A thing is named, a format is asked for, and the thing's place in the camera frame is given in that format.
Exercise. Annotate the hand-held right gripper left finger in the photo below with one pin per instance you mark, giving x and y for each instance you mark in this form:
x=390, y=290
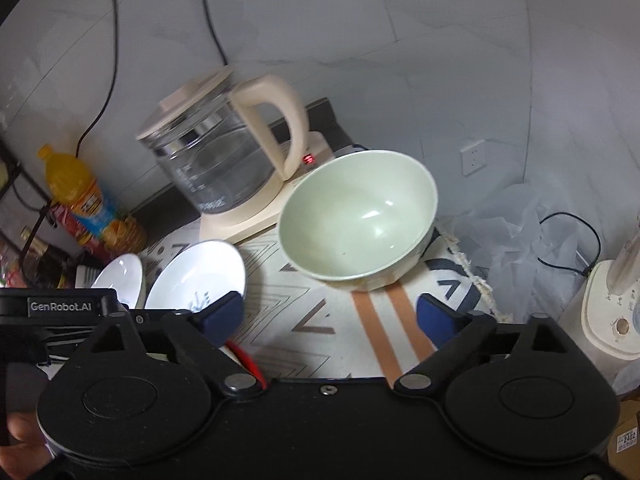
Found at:
x=222, y=316

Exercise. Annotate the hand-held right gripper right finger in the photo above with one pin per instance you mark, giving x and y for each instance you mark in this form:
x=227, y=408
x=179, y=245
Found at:
x=434, y=317

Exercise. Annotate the white plate with print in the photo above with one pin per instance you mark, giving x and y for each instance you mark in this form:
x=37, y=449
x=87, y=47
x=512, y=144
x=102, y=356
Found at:
x=192, y=272

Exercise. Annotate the small white plate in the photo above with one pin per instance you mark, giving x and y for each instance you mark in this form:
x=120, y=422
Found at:
x=120, y=277

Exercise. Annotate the pale green bowl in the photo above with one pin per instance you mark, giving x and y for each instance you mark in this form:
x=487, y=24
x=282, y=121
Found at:
x=350, y=220

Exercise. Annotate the person's left hand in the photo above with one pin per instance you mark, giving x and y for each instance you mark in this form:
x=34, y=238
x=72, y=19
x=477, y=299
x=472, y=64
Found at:
x=25, y=437

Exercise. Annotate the white cup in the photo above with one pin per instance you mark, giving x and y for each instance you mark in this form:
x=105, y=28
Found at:
x=90, y=276

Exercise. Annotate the dark soy sauce bottle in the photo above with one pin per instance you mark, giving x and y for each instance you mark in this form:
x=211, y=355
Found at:
x=45, y=262

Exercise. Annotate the red utensil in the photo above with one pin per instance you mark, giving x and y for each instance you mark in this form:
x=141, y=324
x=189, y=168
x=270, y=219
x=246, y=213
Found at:
x=246, y=362

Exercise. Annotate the red snack canister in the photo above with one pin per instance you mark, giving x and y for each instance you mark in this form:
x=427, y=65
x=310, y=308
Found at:
x=75, y=225

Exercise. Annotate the patterned tablecloth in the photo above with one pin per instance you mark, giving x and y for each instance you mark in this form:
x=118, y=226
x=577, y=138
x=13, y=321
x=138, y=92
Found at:
x=320, y=330

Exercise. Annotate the cream kettle base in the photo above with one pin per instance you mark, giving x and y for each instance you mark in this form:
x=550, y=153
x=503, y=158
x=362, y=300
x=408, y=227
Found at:
x=260, y=215

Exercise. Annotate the orange juice bottle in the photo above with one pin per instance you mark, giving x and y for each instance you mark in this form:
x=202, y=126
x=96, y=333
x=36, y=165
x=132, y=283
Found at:
x=85, y=195

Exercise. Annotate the clear plastic bag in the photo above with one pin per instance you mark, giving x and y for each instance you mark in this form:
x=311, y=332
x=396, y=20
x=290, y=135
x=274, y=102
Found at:
x=510, y=230

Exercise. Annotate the white appliance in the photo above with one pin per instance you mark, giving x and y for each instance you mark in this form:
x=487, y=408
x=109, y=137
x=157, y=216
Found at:
x=595, y=320

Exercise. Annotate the cardboard box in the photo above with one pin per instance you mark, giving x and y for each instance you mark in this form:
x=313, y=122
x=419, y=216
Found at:
x=625, y=440

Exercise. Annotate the white wall outlet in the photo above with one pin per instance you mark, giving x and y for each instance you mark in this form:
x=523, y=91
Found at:
x=473, y=158

